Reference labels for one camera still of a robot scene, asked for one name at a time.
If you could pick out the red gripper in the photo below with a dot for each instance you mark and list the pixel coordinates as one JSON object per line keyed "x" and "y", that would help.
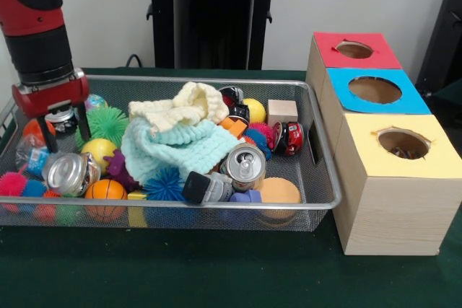
{"x": 52, "y": 99}

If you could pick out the mint green cloth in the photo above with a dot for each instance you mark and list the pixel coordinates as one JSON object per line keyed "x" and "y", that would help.
{"x": 177, "y": 153}

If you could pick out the cream yellow cloth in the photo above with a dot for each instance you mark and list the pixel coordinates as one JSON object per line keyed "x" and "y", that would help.
{"x": 188, "y": 106}

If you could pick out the multicolour cartoon print cloth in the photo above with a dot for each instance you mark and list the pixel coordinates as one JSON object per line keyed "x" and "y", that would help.
{"x": 404, "y": 153}

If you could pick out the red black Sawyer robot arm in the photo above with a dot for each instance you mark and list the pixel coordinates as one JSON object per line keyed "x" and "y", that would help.
{"x": 36, "y": 27}

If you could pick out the shallow clear mesh bin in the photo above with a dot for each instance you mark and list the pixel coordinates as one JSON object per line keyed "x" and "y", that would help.
{"x": 319, "y": 178}

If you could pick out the wooden box with three holes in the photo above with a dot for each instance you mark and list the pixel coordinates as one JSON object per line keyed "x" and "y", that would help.
{"x": 397, "y": 207}

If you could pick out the orange red ball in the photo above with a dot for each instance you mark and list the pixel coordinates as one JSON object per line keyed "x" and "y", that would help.
{"x": 31, "y": 129}

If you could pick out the yellow ball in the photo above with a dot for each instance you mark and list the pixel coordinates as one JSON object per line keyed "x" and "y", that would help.
{"x": 99, "y": 153}
{"x": 254, "y": 110}

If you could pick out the large light green spiky ball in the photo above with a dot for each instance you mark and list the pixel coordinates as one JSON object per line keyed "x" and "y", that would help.
{"x": 110, "y": 124}

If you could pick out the orange toy basketball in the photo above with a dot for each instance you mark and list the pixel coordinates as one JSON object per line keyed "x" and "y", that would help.
{"x": 106, "y": 191}

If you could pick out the pink spiky ball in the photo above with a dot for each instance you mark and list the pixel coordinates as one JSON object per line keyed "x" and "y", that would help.
{"x": 11, "y": 183}

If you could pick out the silver drinks can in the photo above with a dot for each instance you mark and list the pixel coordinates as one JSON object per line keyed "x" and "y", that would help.
{"x": 245, "y": 166}

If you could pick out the small wooden cube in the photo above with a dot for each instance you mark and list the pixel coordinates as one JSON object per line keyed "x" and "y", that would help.
{"x": 282, "y": 112}

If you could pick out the peach orange ball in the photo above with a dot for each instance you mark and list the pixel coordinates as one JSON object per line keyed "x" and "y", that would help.
{"x": 280, "y": 191}

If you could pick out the black chair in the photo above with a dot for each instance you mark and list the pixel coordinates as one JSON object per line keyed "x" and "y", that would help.
{"x": 444, "y": 34}

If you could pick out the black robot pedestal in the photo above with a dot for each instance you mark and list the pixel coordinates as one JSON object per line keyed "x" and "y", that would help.
{"x": 209, "y": 19}

